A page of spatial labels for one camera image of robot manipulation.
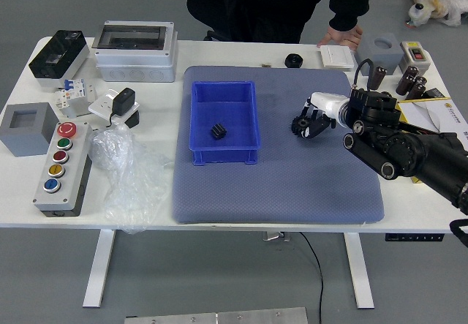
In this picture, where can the grey block with square hole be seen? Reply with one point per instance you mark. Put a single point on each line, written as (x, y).
(23, 134)

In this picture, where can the flat black module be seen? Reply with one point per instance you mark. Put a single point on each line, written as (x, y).
(436, 93)

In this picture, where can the person's left hand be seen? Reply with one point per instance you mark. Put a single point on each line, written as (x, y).
(343, 37)

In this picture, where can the white and blue circuit breaker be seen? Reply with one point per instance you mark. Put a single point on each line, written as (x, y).
(75, 95)

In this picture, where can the white enclosure with black lid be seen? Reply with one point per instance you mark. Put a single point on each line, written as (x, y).
(58, 55)

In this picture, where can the white table leg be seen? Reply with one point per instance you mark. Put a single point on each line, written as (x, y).
(360, 273)
(98, 269)

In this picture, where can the person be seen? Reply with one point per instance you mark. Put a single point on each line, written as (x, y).
(274, 2)

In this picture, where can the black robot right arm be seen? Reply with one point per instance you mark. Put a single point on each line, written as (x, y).
(402, 148)

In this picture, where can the clear plastic bag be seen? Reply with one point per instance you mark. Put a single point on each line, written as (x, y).
(128, 177)

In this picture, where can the white socket plate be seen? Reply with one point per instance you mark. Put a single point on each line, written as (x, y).
(100, 106)

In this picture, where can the black round nut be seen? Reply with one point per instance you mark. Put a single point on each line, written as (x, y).
(293, 60)

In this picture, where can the grey metal plate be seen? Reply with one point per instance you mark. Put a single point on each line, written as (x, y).
(219, 317)

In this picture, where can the black office chair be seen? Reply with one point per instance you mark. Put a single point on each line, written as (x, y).
(199, 6)

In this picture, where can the small black gear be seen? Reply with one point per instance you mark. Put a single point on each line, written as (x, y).
(218, 132)

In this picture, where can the metal bracket under table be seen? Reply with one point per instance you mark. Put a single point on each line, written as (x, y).
(276, 236)

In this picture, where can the yellow and white cardboard box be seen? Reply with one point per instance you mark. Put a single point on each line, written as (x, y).
(431, 112)

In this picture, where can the grey five-button control station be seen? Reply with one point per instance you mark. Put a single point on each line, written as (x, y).
(60, 166)

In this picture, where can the brown cylindrical capacitor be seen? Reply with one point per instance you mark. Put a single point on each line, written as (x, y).
(378, 77)
(405, 80)
(417, 89)

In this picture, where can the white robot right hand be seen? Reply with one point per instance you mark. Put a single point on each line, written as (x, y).
(327, 102)

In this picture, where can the grey block with round hole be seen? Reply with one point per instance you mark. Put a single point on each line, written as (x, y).
(380, 55)

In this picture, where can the black table control panel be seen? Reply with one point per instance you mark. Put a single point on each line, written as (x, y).
(413, 237)

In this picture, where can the black power adapter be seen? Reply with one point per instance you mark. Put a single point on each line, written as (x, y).
(122, 101)

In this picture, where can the person's left forearm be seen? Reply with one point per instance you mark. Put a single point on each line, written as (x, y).
(349, 9)

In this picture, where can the blue plastic box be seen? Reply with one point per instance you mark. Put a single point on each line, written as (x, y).
(234, 119)

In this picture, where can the white wall switch plate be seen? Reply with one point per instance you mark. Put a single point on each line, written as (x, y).
(336, 56)

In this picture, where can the big black gear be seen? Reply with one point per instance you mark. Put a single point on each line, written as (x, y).
(297, 123)

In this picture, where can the grey-blue table mat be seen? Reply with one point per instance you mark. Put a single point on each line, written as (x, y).
(278, 185)

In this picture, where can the white enclosure with clear lid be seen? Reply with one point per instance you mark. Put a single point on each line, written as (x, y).
(135, 59)

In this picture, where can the grey two-button switch box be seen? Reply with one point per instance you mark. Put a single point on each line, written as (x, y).
(415, 51)

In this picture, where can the small black block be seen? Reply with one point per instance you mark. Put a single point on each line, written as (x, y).
(133, 120)

